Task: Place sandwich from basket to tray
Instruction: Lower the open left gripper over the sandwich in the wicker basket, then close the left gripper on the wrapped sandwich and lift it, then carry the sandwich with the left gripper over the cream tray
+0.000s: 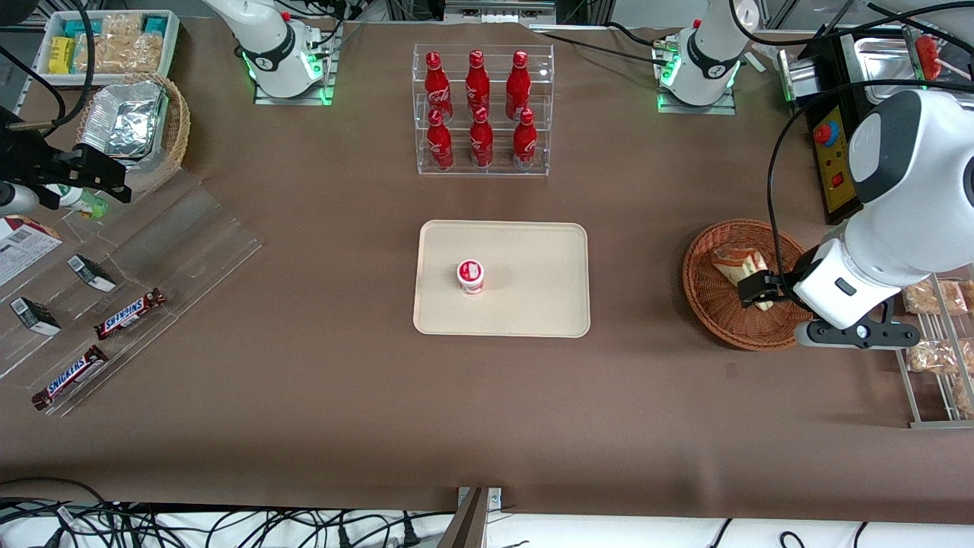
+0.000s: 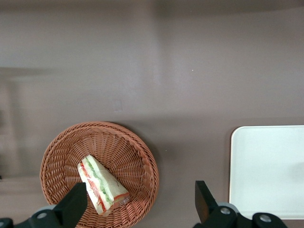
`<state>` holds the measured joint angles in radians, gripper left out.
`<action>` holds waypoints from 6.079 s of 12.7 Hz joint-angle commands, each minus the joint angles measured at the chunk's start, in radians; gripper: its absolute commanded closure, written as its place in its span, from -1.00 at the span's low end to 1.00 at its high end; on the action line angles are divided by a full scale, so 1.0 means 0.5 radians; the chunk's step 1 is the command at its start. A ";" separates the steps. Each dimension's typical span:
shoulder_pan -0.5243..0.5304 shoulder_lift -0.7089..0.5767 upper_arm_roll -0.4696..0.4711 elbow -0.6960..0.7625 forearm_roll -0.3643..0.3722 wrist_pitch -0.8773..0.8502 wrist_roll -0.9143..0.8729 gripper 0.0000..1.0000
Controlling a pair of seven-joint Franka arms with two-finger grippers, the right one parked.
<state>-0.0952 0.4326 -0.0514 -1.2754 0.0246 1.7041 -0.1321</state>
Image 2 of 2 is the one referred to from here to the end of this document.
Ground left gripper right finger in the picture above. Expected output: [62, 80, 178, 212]
[193, 180, 238, 228]

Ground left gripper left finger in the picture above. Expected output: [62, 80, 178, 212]
[23, 182, 88, 228]

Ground triangle sandwich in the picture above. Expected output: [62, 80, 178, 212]
[77, 154, 131, 216]

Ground cream plastic tray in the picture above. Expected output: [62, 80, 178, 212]
[228, 125, 304, 220]

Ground brown round wicker basket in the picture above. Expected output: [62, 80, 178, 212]
[39, 121, 160, 228]

